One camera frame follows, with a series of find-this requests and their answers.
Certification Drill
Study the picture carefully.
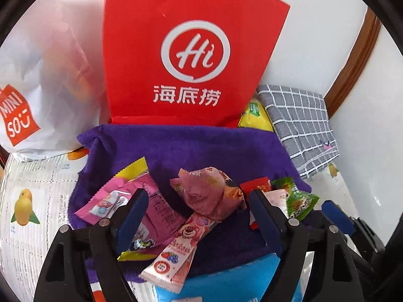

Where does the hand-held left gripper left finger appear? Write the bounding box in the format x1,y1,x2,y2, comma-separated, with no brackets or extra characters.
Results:
35,188,149,302

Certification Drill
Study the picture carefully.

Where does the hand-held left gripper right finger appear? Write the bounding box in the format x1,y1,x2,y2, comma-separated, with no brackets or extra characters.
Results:
249,190,362,302

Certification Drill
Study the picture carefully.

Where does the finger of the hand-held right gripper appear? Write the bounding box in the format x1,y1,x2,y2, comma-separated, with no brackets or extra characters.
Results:
322,200,356,235
304,210,331,232

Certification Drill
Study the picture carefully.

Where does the pale pink snack packet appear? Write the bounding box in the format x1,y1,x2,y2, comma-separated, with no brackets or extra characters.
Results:
267,189,288,217

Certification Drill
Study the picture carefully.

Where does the red snack packet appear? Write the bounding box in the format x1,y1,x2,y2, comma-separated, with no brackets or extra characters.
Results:
240,178,272,230

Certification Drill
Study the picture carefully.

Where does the yellow-edged pink snack packet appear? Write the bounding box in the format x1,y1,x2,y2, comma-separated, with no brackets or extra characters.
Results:
113,157,189,261

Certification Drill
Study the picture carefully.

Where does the green snack packet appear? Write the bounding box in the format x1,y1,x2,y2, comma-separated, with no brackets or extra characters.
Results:
271,177,320,222

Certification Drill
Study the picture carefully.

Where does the bear print stick packet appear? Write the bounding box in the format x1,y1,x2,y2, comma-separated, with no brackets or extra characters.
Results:
139,212,219,293

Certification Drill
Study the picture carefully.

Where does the blue tissue pack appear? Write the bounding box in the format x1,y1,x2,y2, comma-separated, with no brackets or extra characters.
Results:
151,252,312,302

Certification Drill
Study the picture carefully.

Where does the purple towel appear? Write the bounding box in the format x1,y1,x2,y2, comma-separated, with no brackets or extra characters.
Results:
69,124,312,285

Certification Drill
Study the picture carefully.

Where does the yellow packet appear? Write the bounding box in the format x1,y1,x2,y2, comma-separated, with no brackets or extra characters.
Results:
237,99,274,133

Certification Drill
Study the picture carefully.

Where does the grey checked cloth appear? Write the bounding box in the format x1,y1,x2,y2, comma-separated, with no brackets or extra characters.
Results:
256,84,340,180

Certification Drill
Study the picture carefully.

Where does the fruit print table cover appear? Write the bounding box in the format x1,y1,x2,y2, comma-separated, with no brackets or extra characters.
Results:
0,146,362,302

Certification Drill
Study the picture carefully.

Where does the red paper bag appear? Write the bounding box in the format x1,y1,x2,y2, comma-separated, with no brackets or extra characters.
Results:
102,0,291,128

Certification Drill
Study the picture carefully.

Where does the white plastic bag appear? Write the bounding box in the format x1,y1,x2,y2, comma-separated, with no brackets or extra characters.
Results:
0,0,111,161

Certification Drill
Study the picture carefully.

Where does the wooden door frame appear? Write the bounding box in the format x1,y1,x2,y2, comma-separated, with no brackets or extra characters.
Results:
324,6,382,118

